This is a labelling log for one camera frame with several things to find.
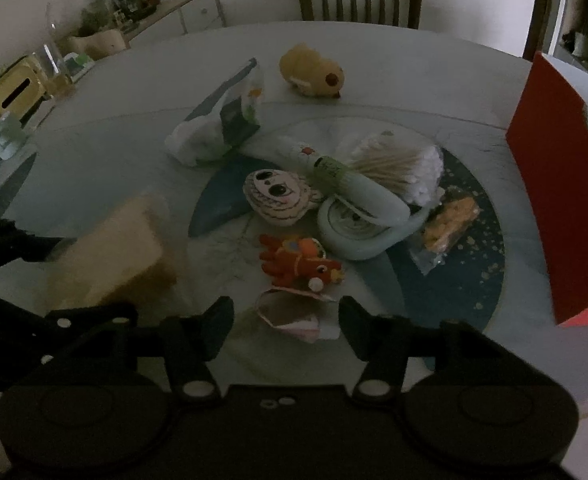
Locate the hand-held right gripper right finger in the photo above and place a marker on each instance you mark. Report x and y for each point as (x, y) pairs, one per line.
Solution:
(356, 325)

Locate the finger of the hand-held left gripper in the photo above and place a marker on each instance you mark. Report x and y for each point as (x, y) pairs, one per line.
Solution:
(4, 330)
(4, 245)

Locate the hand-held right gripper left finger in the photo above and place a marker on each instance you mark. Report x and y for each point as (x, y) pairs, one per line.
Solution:
(219, 320)

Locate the pink white wrapper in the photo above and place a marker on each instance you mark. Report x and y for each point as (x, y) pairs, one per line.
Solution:
(294, 317)

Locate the red knitted toy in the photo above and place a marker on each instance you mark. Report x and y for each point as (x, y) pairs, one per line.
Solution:
(299, 260)

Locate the yellow sponge block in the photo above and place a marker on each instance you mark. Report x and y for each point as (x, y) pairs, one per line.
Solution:
(119, 255)

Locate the white face-printed plush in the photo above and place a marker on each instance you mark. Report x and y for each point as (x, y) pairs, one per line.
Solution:
(279, 195)

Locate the white tube with green label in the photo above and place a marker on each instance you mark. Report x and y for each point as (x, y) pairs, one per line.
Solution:
(299, 152)

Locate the red cardboard box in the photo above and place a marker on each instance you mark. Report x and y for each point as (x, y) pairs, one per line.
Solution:
(554, 185)

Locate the teal round table mat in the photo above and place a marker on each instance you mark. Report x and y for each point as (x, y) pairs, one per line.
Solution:
(454, 285)

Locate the clear glass cup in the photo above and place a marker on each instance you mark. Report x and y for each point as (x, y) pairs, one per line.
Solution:
(4, 135)

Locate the orange snack packet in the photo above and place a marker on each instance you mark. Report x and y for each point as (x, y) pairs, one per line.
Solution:
(444, 230)

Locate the yellow tissue box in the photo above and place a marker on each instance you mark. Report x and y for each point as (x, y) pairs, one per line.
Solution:
(14, 87)

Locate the pack of cotton swabs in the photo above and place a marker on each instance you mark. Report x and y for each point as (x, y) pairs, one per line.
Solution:
(399, 170)

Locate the clear glass jug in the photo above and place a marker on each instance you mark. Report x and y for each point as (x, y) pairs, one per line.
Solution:
(54, 70)

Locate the green white packet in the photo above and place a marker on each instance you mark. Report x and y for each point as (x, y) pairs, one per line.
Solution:
(80, 64)

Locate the cream planter with plant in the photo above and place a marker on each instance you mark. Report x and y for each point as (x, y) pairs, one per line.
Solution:
(99, 40)

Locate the yellow plush toy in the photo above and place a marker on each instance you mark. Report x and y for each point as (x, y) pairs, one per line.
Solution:
(314, 72)

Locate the white sideboard cabinet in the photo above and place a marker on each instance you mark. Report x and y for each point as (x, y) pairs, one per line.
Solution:
(189, 17)

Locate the dark wooden door frame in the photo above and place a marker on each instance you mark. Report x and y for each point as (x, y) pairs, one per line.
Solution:
(538, 10)

